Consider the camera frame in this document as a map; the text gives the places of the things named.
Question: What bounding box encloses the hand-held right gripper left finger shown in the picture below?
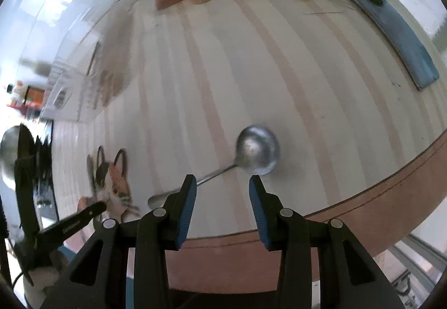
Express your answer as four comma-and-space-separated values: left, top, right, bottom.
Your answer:
38, 174, 198, 309

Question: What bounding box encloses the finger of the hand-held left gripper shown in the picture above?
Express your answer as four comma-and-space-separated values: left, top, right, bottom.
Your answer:
15, 124, 41, 243
37, 202, 107, 247

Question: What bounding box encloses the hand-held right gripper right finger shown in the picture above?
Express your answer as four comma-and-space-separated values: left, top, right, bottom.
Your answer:
249, 176, 407, 309

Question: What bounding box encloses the stainless steel spoon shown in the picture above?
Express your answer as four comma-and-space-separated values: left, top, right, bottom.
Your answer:
147, 125, 281, 209

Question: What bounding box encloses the clear rectangular container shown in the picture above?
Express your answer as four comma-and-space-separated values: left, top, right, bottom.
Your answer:
42, 0, 156, 123

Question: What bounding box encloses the black gas stove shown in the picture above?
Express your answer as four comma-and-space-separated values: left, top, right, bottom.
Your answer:
33, 136, 58, 219

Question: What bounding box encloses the stainless steel wok lid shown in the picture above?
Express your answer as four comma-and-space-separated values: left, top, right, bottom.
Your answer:
0, 125, 22, 188

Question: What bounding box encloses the cat printed striped tablecloth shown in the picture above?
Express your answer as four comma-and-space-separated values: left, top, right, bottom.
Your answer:
49, 0, 447, 292

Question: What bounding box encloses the blue smartphone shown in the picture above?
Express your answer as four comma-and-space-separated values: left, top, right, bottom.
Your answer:
345, 0, 440, 91

